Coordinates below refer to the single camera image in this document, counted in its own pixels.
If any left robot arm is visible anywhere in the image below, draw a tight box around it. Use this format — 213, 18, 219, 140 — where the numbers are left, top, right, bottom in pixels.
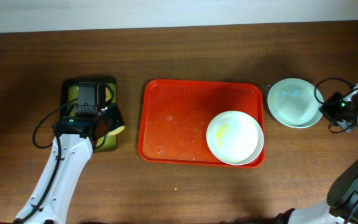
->
13, 103, 124, 223

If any black tray with yellow liquid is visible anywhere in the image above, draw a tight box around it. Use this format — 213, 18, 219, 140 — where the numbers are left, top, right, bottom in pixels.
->
61, 76, 117, 152

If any white plate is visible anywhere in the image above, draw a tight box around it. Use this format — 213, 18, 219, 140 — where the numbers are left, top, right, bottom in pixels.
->
206, 111, 264, 166

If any red plastic tray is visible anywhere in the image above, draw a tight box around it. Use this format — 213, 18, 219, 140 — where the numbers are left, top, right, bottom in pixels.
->
138, 79, 264, 167

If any light green plate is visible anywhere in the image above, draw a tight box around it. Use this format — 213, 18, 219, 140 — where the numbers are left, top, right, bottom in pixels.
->
267, 78, 324, 116

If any green and yellow sponge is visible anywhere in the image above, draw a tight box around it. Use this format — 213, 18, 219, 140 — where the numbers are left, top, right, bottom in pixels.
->
108, 125, 125, 136

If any light blue plate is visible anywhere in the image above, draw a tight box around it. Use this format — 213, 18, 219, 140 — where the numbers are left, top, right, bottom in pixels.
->
272, 111, 322, 129

